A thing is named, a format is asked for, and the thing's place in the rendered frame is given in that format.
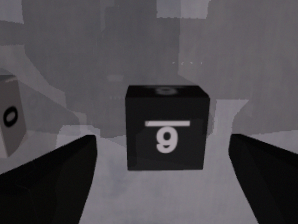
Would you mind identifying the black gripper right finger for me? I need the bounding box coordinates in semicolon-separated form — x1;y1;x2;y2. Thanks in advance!
229;133;298;224

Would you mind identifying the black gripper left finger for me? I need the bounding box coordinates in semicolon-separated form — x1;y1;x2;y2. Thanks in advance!
0;135;97;224

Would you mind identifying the black digit block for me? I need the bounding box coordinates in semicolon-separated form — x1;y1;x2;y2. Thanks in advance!
124;84;210;172

